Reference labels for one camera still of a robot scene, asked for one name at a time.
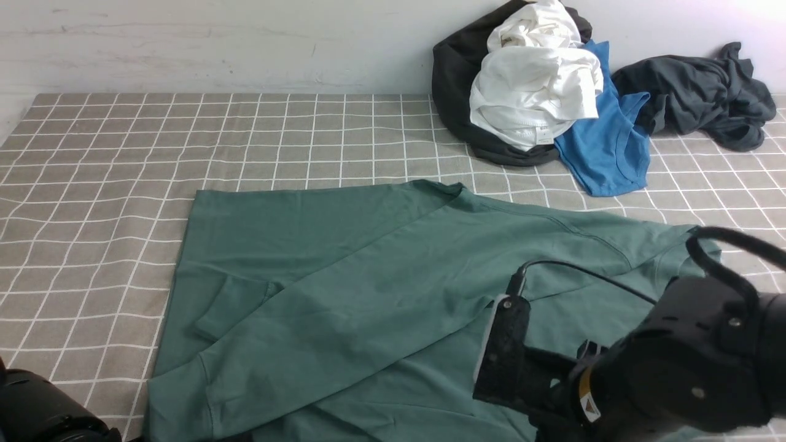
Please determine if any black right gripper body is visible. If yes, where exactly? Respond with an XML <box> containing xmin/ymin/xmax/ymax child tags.
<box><xmin>527</xmin><ymin>341</ymin><xmax>609</xmax><ymax>441</ymax></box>

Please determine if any green long-sleeved shirt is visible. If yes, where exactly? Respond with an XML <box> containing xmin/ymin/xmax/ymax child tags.
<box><xmin>146</xmin><ymin>180</ymin><xmax>702</xmax><ymax>441</ymax></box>

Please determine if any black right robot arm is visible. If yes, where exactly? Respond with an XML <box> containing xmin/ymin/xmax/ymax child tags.
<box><xmin>506</xmin><ymin>277</ymin><xmax>784</xmax><ymax>441</ymax></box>

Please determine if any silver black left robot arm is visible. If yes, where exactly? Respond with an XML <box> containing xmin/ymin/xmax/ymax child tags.
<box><xmin>1</xmin><ymin>362</ymin><xmax>122</xmax><ymax>441</ymax></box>

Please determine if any blue shirt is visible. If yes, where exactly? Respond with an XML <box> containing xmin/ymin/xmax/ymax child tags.
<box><xmin>556</xmin><ymin>41</ymin><xmax>650</xmax><ymax>198</ymax></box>

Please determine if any white crumpled shirt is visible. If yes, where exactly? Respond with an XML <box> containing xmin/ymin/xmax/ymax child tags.
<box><xmin>469</xmin><ymin>1</ymin><xmax>604</xmax><ymax>151</ymax></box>

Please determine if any dark grey crumpled shirt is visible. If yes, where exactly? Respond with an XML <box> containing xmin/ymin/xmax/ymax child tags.
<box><xmin>612</xmin><ymin>42</ymin><xmax>777</xmax><ymax>153</ymax></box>

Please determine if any black garment in pile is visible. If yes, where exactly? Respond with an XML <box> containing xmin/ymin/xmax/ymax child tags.
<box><xmin>432</xmin><ymin>1</ymin><xmax>593</xmax><ymax>167</ymax></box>

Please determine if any grey checkered tablecloth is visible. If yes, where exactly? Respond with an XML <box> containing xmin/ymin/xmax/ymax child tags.
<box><xmin>1</xmin><ymin>93</ymin><xmax>785</xmax><ymax>440</ymax></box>

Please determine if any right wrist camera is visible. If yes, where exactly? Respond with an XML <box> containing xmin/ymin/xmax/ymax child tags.
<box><xmin>473</xmin><ymin>295</ymin><xmax>531</xmax><ymax>409</ymax></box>

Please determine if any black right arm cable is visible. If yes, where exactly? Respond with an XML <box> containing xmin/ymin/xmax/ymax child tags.
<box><xmin>507</xmin><ymin>226</ymin><xmax>786</xmax><ymax>308</ymax></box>

